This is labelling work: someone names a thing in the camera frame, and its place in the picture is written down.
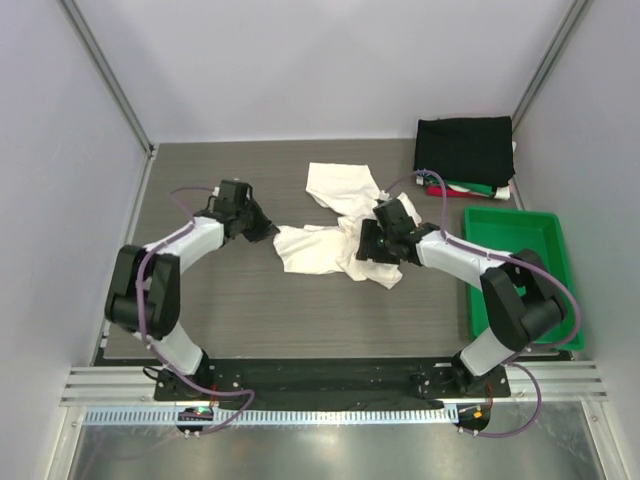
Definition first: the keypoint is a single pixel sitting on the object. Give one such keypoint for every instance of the aluminium extrusion crossbar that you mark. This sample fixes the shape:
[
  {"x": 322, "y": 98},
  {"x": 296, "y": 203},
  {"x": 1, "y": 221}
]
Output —
[{"x": 127, "y": 385}]

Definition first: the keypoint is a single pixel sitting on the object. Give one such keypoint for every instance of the slotted cable duct rail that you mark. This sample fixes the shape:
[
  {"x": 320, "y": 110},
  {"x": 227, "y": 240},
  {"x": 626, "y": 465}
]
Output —
[{"x": 196, "y": 416}]

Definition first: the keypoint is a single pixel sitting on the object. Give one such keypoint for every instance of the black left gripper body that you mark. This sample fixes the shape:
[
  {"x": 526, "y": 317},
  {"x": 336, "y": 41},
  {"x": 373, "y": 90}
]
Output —
[{"x": 241, "y": 213}]

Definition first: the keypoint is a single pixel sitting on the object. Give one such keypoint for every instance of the folded white t-shirt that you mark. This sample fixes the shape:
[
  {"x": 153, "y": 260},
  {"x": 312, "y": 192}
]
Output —
[{"x": 502, "y": 193}]

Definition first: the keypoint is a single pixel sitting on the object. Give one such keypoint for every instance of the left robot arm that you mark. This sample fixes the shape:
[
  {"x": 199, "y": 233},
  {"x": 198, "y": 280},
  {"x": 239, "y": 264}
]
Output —
[{"x": 144, "y": 295}]

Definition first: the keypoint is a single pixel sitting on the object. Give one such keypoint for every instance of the right aluminium frame post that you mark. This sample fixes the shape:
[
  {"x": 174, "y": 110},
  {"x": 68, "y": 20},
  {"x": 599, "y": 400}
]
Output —
[{"x": 561, "y": 38}]

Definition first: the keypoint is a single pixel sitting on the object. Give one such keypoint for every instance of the green plastic tray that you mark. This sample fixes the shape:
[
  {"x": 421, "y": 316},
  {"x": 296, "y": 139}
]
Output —
[{"x": 513, "y": 231}]

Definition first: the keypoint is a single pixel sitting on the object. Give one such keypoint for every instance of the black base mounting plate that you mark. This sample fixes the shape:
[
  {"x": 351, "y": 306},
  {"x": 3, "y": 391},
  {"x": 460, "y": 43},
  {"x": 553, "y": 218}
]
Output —
[{"x": 350, "y": 384}]

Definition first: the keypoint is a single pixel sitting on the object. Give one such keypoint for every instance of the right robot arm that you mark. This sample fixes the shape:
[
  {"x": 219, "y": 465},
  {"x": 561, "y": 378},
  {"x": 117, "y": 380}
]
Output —
[{"x": 522, "y": 300}]

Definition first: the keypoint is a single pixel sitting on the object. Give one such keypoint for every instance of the left aluminium frame post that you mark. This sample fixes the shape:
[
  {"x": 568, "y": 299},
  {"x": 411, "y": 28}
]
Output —
[{"x": 98, "y": 58}]

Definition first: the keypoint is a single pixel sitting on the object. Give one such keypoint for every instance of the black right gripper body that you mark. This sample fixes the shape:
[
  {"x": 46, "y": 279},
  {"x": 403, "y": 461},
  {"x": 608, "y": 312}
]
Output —
[{"x": 384, "y": 252}]

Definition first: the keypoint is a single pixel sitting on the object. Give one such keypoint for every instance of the white t-shirt red print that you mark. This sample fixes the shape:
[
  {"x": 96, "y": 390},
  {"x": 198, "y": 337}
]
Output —
[{"x": 351, "y": 192}]

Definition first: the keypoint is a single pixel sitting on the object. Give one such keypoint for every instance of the folded red t-shirt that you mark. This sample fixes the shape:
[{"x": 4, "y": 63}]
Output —
[{"x": 438, "y": 191}]

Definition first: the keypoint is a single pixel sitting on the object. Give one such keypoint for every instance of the folded green t-shirt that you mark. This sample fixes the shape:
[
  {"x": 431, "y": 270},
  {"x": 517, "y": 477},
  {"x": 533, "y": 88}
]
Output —
[{"x": 474, "y": 189}]

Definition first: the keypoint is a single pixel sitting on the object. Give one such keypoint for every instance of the aluminium frame post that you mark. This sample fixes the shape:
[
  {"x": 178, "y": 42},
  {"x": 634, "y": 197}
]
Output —
[
  {"x": 98, "y": 58},
  {"x": 561, "y": 38}
]

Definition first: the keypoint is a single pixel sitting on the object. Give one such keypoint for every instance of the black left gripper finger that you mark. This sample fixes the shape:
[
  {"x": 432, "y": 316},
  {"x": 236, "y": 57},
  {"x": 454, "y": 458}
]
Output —
[
  {"x": 261, "y": 232},
  {"x": 257, "y": 215}
]

